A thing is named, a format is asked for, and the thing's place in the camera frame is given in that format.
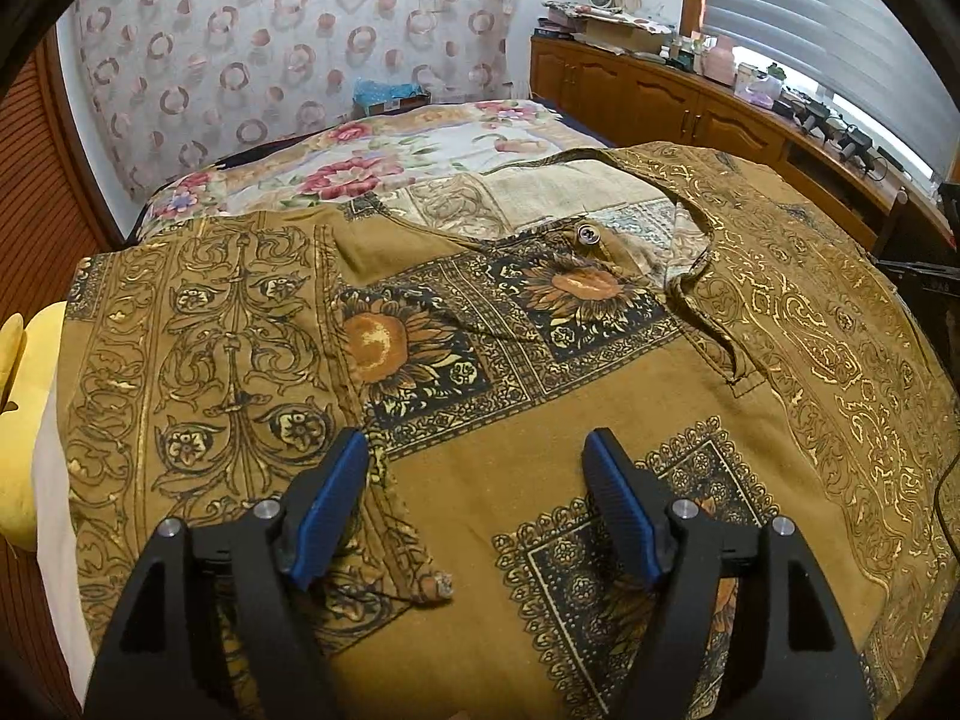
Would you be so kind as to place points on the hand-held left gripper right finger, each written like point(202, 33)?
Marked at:
point(619, 510)

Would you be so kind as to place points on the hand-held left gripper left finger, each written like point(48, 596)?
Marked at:
point(334, 502)

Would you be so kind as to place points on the brown patterned shirt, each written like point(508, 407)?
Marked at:
point(465, 480)

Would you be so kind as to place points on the beige pillow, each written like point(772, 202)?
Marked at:
point(60, 540)

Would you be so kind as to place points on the floral blanket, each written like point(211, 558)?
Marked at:
point(420, 142)

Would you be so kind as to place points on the wooden louvered wardrobe door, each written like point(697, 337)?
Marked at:
point(37, 225)

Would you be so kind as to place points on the teal packet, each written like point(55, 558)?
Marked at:
point(390, 96)

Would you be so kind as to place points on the wooden cabinet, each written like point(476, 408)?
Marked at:
point(660, 101)

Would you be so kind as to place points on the black devices on cabinet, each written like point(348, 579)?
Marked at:
point(840, 131)

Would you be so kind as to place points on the circle-print sheer curtain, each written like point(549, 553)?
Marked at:
point(262, 52)

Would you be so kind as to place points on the pink container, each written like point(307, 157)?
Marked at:
point(720, 60)

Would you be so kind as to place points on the cardboard box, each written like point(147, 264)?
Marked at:
point(622, 34)

